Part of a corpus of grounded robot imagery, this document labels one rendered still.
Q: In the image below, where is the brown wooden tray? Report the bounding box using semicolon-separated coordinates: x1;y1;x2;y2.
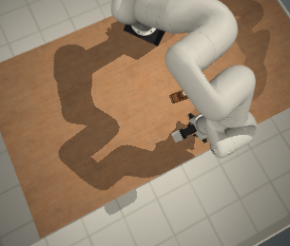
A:
171;91;188;103

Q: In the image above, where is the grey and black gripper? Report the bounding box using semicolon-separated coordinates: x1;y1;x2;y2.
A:
188;114;207;143

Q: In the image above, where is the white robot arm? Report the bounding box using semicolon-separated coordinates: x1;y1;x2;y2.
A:
111;0;258;159

